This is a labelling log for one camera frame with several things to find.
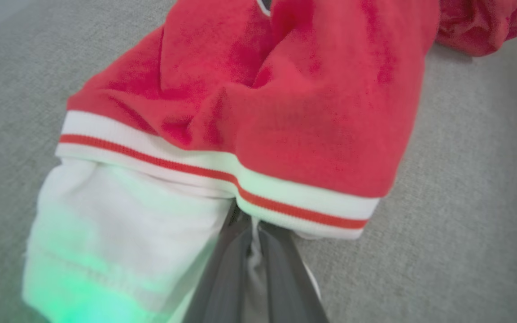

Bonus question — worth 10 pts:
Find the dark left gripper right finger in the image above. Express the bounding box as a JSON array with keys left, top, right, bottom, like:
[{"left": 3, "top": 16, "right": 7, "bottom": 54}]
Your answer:
[{"left": 258, "top": 223, "right": 331, "bottom": 323}]

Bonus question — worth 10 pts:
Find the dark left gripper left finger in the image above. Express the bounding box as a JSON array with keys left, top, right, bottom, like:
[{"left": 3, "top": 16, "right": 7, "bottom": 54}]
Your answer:
[{"left": 181, "top": 210, "right": 253, "bottom": 323}]

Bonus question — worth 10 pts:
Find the red basketball jersey number 23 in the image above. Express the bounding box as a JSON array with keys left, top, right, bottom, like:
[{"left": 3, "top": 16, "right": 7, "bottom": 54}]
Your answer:
[{"left": 22, "top": 0, "right": 517, "bottom": 323}]

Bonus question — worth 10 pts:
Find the grey fabric sofa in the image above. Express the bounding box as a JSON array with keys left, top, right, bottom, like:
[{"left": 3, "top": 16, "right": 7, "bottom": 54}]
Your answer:
[{"left": 0, "top": 0, "right": 517, "bottom": 323}]

